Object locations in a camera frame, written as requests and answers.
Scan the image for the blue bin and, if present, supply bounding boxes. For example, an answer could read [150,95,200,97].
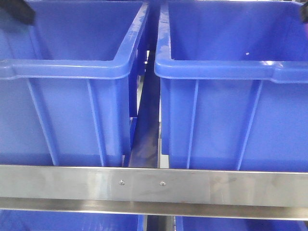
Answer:
[0,210,144,231]
[154,0,308,172]
[0,0,149,167]
[175,216,308,231]

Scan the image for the steel shelf front rail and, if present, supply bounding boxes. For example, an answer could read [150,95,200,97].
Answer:
[0,165,308,220]

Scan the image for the blue bin lower right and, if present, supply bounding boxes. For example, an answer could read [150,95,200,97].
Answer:
[175,216,308,231]

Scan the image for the blue bin front right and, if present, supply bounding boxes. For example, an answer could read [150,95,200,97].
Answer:
[154,0,308,172]

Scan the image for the blue bin front left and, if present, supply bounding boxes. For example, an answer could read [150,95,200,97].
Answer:
[0,0,149,167]

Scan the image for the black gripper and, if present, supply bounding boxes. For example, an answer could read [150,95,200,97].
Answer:
[0,0,36,25]

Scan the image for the blue bin lower left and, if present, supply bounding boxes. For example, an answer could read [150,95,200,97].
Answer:
[0,210,144,231]

